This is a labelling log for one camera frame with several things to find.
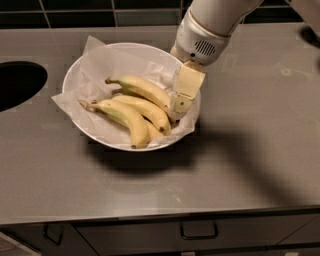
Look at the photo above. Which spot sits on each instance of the black round sink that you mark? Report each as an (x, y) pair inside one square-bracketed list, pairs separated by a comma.
[(20, 81)]

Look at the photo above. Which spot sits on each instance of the black cabinet handle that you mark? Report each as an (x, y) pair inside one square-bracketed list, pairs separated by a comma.
[(53, 233)]

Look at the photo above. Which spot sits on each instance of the white paper liner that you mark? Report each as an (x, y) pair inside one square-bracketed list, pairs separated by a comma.
[(100, 71)]

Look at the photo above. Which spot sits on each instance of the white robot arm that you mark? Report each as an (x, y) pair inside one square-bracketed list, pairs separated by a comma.
[(222, 16)]

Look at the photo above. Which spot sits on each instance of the white round bowl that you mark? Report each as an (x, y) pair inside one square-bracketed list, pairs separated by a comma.
[(100, 133)]

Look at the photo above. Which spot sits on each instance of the grey drawer front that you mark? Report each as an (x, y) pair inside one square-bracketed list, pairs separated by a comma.
[(162, 237)]

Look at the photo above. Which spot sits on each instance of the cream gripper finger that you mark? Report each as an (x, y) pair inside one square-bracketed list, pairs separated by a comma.
[(174, 52), (187, 82)]

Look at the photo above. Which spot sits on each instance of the small hidden yellow banana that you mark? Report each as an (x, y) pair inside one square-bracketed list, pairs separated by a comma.
[(153, 132)]

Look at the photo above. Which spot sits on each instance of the black drawer handle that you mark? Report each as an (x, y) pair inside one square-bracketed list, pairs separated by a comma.
[(198, 230)]

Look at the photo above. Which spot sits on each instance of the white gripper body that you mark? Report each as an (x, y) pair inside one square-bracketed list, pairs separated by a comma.
[(196, 41)]

